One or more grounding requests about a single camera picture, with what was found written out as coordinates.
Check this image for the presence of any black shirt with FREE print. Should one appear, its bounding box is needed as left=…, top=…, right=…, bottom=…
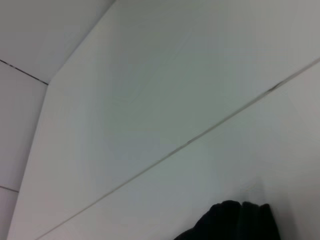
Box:
left=173, top=199, right=285, bottom=240

